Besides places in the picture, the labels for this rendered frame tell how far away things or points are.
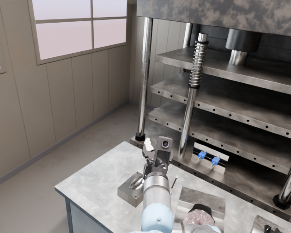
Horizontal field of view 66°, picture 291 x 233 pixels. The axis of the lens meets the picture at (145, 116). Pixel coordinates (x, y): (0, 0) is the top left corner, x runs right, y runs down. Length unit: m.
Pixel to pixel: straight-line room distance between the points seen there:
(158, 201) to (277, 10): 1.09
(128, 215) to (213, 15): 1.25
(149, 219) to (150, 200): 0.05
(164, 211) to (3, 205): 2.33
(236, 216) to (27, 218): 1.87
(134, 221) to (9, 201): 1.69
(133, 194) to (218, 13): 1.15
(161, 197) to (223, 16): 1.09
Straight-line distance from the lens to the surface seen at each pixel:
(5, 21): 2.58
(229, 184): 1.79
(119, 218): 1.41
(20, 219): 2.60
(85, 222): 1.69
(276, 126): 1.59
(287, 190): 1.71
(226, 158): 1.76
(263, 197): 1.81
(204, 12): 1.47
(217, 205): 1.43
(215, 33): 2.33
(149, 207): 0.59
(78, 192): 1.56
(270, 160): 1.72
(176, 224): 0.69
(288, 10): 1.36
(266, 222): 1.55
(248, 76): 1.56
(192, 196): 1.43
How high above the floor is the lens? 1.92
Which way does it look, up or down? 28 degrees down
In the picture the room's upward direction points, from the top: 5 degrees clockwise
